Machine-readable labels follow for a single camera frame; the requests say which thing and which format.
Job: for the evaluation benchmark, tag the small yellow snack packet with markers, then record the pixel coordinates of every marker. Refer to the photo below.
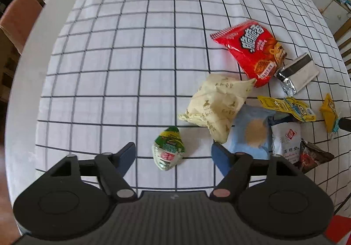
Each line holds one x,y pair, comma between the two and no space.
329,110

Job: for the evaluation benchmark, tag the red cloth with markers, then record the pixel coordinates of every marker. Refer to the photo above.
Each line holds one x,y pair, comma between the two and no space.
342,230

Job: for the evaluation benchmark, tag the white checkered tablecloth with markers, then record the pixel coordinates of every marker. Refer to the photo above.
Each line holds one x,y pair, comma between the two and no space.
137,42

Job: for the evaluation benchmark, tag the light blue cookie packet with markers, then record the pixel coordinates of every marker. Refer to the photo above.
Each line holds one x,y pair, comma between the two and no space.
244,124

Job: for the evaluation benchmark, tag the silver and beige snack packet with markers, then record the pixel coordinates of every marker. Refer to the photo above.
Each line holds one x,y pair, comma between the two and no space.
301,72

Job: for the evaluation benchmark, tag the pink upholstered chair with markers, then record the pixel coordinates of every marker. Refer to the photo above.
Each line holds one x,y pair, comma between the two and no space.
19,22

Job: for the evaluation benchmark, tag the red snack bag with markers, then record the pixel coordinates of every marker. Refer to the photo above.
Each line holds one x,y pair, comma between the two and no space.
246,47

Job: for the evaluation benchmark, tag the beige paper pastry packet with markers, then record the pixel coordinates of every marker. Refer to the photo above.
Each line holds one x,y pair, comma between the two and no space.
216,102

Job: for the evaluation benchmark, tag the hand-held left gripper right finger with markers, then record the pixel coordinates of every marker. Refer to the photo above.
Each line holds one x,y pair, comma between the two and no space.
219,157

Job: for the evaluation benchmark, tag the white snack packet red logo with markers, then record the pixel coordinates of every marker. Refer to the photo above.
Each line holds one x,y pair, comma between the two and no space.
285,140

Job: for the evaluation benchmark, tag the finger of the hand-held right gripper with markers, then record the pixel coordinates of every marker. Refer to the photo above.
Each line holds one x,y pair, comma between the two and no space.
346,124

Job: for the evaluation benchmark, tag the light wooden chair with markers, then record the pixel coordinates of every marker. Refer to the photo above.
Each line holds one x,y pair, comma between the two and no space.
344,42

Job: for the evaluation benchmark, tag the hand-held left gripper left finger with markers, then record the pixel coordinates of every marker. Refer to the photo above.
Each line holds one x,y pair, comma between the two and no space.
127,155

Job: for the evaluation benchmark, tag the dark brown snack packet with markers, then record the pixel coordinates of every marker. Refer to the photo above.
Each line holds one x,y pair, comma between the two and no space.
312,157

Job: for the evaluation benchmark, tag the green and white snack packet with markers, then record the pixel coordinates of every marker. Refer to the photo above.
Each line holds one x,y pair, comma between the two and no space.
167,151

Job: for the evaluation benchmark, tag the yellow cartoon snack packet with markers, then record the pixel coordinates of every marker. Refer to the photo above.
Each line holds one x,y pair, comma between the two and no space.
274,103

